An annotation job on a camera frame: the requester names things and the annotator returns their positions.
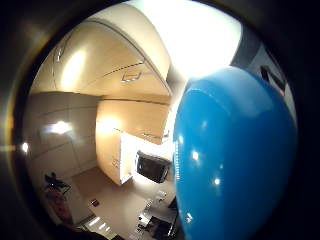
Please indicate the black screen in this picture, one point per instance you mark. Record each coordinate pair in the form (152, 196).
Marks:
(152, 167)

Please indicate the light wooden cabinet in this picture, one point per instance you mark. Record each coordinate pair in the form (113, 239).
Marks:
(133, 120)

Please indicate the small red box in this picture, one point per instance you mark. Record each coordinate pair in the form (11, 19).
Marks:
(94, 202)

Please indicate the rectangular ceiling fixture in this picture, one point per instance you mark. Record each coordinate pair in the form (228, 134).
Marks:
(131, 77)

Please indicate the black stand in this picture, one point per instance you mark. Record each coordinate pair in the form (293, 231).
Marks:
(55, 182)

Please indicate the dark desk equipment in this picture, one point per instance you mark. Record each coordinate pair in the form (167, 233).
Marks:
(160, 227)

